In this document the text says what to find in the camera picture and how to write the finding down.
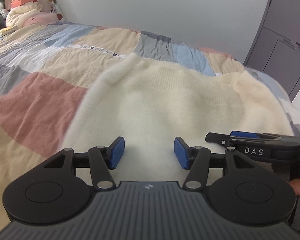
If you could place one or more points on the patchwork quilt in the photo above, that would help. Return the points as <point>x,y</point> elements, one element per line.
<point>35,100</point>

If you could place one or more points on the cream striped sweater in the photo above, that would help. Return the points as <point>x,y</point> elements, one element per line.
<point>152,100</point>

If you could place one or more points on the grey door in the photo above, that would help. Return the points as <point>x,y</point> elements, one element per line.
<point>277,30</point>

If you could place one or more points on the stack of books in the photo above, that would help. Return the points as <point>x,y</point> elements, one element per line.
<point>2,33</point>

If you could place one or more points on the pink plush toy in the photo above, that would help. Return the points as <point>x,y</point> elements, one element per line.
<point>42,18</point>

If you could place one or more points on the rolled cream duvet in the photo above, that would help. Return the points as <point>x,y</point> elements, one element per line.
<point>20,13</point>

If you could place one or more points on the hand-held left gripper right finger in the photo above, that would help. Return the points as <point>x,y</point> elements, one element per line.
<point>181,153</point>

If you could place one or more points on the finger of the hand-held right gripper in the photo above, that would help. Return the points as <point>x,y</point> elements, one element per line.
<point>245,134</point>
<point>252,146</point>

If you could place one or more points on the printed plush pillow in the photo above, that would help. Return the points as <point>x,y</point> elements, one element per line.
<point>55,6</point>

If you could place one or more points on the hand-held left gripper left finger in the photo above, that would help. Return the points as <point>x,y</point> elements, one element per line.
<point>117,153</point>

